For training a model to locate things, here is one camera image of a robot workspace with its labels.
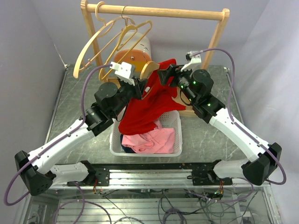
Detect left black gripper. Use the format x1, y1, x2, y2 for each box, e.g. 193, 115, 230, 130
111, 75, 149, 117

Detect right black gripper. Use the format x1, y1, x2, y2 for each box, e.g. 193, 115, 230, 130
157, 63, 198, 104

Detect wooden hanger with red shirt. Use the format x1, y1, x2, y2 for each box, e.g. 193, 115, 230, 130
140, 47, 160, 79

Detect red t shirt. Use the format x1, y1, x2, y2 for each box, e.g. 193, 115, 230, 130
118, 70, 186, 135

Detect pink t shirt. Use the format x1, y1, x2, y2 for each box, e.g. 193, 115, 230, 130
126, 120, 175, 154

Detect yellow wooden hanger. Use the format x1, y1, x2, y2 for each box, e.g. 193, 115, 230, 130
94, 1, 152, 69

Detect navy blue t shirt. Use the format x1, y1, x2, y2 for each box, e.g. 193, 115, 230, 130
120, 134, 136, 154

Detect cream plastic hanger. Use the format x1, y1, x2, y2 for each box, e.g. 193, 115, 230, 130
73, 0, 135, 78

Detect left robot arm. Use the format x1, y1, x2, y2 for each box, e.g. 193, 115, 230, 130
14, 77, 147, 196

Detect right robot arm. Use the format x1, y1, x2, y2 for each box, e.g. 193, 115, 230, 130
157, 64, 282, 186

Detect white plastic basket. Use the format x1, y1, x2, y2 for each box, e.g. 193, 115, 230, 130
109, 111, 183, 157

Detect white striped drawer cabinet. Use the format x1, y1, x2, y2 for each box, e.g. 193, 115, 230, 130
113, 31, 151, 72

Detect wooden clothes rack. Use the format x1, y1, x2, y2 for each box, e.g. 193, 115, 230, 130
80, 0, 230, 117

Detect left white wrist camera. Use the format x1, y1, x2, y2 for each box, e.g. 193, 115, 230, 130
110, 62, 135, 86

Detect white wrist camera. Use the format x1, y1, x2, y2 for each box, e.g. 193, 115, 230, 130
110, 62, 135, 86
181, 51, 201, 72

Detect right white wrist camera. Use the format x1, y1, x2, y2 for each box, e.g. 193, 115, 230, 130
181, 51, 201, 72

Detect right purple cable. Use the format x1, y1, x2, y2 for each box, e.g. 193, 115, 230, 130
191, 48, 287, 185

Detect purple cable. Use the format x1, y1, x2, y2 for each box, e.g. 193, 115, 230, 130
4, 64, 113, 207
191, 48, 287, 185

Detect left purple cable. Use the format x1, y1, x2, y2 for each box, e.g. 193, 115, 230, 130
4, 64, 113, 207

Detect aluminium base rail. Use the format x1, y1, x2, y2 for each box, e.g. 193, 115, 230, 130
25, 161, 271, 189

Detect loose wires under table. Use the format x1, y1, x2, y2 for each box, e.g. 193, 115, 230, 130
53, 184, 257, 224

